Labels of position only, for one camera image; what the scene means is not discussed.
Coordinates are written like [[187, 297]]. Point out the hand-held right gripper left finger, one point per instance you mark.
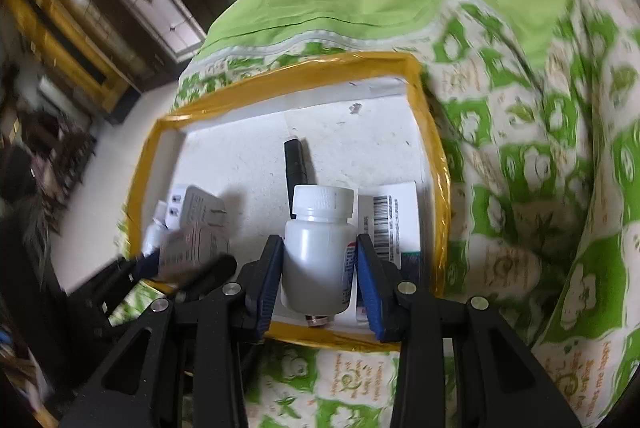
[[267, 288]]

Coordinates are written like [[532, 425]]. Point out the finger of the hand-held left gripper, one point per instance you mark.
[[215, 269], [145, 267]]

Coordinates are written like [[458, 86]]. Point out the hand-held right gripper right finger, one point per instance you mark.
[[372, 293]]

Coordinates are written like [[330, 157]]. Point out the small grey box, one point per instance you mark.
[[192, 248]]

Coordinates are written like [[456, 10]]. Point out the small slim white bottle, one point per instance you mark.
[[156, 233]]

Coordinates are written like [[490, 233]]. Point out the white bottle wide cap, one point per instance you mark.
[[315, 253]]

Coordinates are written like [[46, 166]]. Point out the white charger plug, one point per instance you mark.
[[197, 208]]

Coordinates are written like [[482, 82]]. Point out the blue white medicine box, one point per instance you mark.
[[395, 218]]

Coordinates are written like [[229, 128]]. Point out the white foam tray yellow tape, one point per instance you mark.
[[240, 157]]

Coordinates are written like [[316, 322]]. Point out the black tube pen white end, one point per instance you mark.
[[297, 162]]

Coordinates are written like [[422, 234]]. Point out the green printed blanket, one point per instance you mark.
[[525, 208]]

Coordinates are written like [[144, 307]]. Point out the plain green sheet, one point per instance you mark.
[[325, 7]]

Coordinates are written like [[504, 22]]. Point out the golden door frame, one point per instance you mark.
[[65, 37]]

